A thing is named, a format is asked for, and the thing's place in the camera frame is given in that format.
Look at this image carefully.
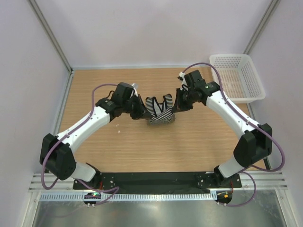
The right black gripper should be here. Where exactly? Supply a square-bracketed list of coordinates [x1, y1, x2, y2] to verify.
[172, 87, 196, 113]

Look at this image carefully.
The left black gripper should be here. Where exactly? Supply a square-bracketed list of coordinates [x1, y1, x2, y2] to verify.
[122, 94, 152, 120]

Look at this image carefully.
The black white striped tank top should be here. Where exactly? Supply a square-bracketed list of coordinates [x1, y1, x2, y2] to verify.
[145, 94, 176, 125]

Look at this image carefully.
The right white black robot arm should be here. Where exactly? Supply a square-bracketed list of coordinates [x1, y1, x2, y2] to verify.
[173, 70, 272, 187]

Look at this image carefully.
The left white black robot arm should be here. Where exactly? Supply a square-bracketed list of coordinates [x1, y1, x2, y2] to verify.
[40, 82, 151, 189]

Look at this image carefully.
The white plastic basket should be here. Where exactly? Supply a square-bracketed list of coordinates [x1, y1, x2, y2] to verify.
[209, 53, 266, 104]

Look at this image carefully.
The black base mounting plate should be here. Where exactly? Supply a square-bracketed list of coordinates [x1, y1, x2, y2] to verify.
[73, 172, 242, 190]

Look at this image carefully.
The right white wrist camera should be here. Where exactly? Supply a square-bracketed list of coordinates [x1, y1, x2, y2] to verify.
[178, 72, 188, 91]

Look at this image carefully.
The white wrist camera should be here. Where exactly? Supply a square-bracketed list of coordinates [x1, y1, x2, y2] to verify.
[132, 83, 139, 96]
[178, 72, 188, 91]

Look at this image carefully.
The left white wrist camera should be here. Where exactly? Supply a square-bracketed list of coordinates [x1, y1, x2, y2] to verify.
[132, 83, 139, 96]

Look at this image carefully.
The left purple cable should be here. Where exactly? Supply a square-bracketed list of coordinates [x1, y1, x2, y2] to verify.
[40, 84, 120, 205]

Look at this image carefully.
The purple cable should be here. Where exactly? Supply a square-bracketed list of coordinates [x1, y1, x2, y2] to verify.
[40, 84, 120, 205]
[183, 62, 286, 209]

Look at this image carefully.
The right aluminium frame post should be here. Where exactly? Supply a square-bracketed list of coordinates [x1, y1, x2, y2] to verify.
[243, 0, 281, 55]

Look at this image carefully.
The aluminium frame post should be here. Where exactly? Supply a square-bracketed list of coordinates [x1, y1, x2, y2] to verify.
[27, 0, 73, 74]
[243, 0, 281, 55]

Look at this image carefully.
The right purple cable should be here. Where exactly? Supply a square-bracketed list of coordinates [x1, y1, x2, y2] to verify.
[183, 62, 286, 209]

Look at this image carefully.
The aluminium front rail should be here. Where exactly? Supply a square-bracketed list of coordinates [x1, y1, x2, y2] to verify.
[28, 171, 287, 192]

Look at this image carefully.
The slotted white cable duct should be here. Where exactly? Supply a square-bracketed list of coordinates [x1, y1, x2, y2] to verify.
[39, 192, 217, 202]

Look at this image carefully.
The left aluminium frame post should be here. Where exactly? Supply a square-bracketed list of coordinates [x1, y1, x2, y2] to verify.
[27, 0, 73, 74]

